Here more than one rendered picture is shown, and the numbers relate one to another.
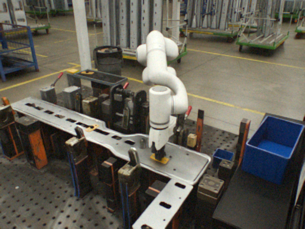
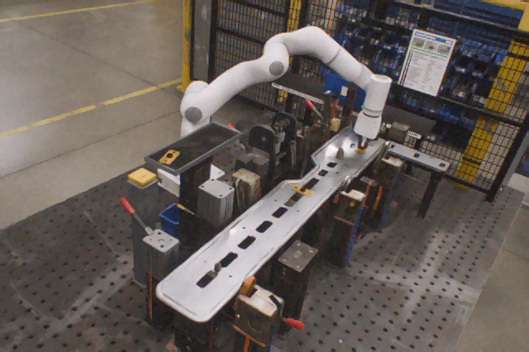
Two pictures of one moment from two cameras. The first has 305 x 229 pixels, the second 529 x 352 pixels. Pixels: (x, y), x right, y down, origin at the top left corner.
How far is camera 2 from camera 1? 2.30 m
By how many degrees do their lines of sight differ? 79
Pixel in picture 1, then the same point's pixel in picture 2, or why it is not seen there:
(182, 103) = not seen: hidden behind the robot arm
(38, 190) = (340, 310)
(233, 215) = (421, 129)
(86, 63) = not seen: outside the picture
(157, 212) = (425, 159)
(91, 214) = (369, 252)
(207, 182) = (401, 126)
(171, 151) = (344, 142)
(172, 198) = (407, 151)
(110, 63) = not seen: outside the picture
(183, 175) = (378, 143)
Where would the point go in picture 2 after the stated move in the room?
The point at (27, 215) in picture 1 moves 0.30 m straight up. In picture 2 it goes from (387, 311) to (412, 252)
